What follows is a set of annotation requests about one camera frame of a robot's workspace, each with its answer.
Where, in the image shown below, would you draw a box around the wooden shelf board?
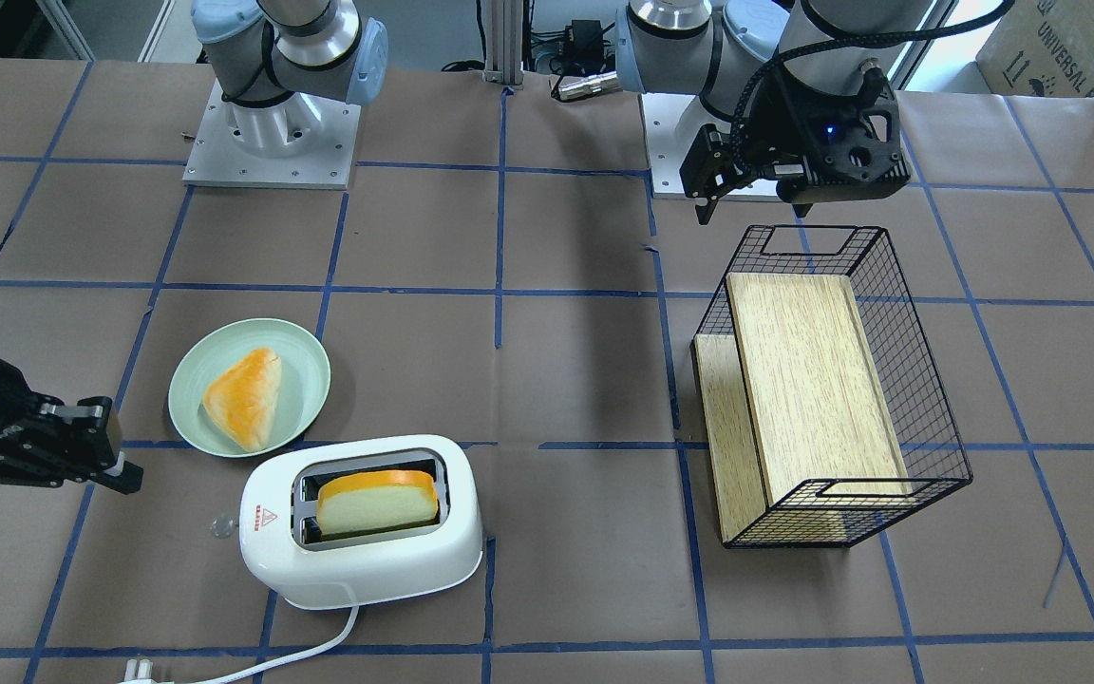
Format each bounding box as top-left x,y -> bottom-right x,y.
693,273 -> 917,548

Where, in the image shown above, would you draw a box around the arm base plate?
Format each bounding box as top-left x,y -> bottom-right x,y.
182,84 -> 364,192
639,92 -> 795,201

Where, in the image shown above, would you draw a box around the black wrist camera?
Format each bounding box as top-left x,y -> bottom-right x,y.
785,81 -> 912,207

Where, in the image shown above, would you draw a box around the light green plate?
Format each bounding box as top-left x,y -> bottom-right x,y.
168,317 -> 331,457

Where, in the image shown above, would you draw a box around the triangular bread on plate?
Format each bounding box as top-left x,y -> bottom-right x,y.
201,347 -> 283,453

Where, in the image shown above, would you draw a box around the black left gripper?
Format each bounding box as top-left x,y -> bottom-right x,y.
680,58 -> 808,225

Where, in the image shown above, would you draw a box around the aluminium frame post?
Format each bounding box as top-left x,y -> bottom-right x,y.
478,1 -> 529,90

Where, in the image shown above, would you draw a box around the bread slice in toaster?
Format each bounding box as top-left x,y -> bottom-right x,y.
315,469 -> 440,536

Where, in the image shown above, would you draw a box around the black power adapter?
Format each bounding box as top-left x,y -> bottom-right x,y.
561,19 -> 605,70

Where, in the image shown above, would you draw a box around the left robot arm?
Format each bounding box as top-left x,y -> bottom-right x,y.
616,1 -> 929,224

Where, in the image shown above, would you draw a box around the white toaster power cable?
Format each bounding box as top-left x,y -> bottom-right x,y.
120,604 -> 361,684

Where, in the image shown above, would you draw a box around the black wire basket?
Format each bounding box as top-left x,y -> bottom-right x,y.
691,225 -> 973,549

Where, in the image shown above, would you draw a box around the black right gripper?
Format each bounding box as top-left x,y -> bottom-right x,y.
0,359 -> 144,495

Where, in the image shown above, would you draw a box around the white toaster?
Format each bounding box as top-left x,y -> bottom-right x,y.
238,434 -> 482,610

